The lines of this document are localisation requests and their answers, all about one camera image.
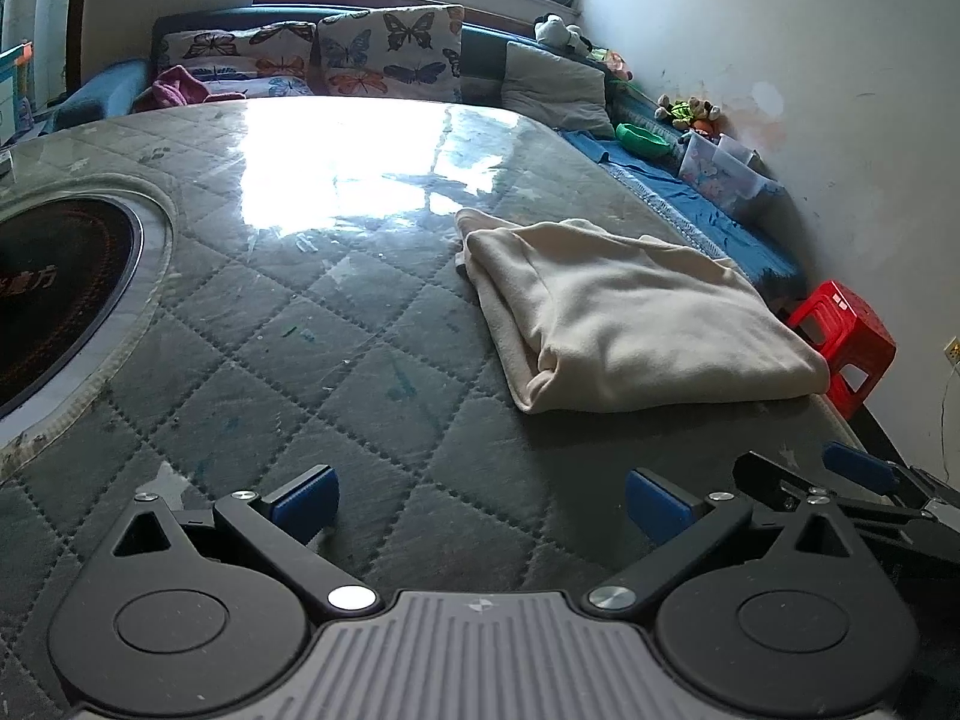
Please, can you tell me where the blue cardboard box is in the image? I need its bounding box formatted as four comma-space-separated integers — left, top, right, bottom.
0, 41, 37, 147

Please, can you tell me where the magenta cloth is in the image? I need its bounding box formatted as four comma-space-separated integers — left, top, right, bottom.
135, 65, 248, 113

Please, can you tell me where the butterfly print cushion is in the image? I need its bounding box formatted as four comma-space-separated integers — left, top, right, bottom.
315, 6, 466, 100
161, 21, 316, 98

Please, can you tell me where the panda plush toy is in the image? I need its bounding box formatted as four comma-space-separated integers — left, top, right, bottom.
534, 13, 593, 57

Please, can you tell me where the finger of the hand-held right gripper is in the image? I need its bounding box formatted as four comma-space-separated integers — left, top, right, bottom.
731, 452, 935, 541
823, 442, 960, 511

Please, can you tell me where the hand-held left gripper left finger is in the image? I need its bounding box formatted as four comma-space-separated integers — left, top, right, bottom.
112, 465, 383, 620

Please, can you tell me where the blue cushion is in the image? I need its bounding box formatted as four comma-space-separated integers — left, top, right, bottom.
56, 58, 151, 125

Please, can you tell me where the black round induction cooktop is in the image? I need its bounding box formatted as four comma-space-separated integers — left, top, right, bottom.
0, 199, 143, 417

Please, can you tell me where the blue quilted sofa cover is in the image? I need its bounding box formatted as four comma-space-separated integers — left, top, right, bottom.
559, 82, 807, 301

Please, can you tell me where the dark blue sofa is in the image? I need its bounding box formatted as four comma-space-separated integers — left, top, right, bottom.
150, 6, 811, 308

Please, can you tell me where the cream cloth garment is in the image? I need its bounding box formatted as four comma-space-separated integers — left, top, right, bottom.
454, 208, 831, 415

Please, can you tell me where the green bowl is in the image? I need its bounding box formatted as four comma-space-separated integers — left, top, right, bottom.
615, 122, 672, 160

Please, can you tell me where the colourful plush toy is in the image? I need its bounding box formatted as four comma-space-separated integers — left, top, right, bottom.
592, 49, 635, 83

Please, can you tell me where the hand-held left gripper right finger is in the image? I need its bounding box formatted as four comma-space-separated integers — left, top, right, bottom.
589, 469, 852, 620

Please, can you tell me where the clear plastic storage bin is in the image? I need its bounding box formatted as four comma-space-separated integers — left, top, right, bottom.
679, 131, 777, 220

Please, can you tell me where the red plastic stool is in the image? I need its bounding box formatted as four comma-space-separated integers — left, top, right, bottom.
787, 280, 897, 421

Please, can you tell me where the grey pillow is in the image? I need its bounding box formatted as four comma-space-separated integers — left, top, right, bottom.
501, 41, 616, 140

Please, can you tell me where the grey quilted table cover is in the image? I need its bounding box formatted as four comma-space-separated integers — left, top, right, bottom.
0, 96, 863, 720

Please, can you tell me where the stuffed toy animal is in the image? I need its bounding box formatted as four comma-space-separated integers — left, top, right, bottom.
654, 94, 725, 137

